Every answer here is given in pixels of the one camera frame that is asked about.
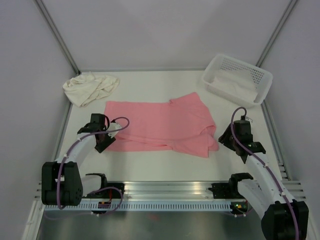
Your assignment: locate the cream white t-shirt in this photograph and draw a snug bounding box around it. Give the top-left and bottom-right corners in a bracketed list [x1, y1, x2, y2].
[62, 72, 120, 108]

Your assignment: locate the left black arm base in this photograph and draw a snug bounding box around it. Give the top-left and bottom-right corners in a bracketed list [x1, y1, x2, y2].
[84, 182, 125, 200]

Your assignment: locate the white cloth in basket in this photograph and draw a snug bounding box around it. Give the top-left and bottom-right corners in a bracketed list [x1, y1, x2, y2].
[211, 72, 258, 102]

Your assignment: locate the right aluminium frame post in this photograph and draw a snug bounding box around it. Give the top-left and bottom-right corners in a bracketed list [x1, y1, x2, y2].
[255, 0, 300, 68]

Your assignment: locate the pink t-shirt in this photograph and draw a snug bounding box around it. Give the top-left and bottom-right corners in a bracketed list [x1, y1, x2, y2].
[104, 92, 219, 158]

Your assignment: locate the white slotted cable duct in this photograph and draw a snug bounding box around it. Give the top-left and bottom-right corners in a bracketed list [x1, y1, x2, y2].
[44, 202, 232, 211]

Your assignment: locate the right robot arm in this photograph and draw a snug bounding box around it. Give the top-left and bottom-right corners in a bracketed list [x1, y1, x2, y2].
[218, 119, 309, 240]

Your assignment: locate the purple cable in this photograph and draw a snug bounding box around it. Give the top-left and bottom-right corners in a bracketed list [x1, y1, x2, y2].
[230, 106, 301, 240]
[56, 116, 130, 210]

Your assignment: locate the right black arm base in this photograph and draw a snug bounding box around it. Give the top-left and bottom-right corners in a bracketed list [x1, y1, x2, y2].
[208, 182, 245, 200]

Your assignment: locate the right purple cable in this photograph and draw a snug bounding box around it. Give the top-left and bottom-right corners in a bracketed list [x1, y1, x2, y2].
[230, 106, 301, 240]

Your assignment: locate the aluminium frame post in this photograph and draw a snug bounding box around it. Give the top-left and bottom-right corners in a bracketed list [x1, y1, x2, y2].
[255, 0, 300, 68]
[33, 0, 81, 76]

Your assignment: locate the aluminium mounting rail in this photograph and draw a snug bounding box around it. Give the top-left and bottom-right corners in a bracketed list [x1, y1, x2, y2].
[34, 181, 307, 201]

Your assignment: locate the white plastic basket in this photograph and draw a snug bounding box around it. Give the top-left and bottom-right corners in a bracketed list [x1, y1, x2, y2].
[201, 54, 273, 108]

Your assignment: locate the left aluminium frame post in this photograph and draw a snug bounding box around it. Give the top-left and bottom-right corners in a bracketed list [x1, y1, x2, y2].
[33, 0, 81, 76]

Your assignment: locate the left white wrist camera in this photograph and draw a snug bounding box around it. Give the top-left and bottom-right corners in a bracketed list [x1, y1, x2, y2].
[107, 122, 122, 138]

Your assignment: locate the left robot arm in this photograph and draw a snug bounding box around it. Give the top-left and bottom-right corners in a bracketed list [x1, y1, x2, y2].
[41, 113, 122, 209]

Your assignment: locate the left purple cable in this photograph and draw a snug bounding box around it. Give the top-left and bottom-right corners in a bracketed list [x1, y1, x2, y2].
[56, 116, 130, 210]

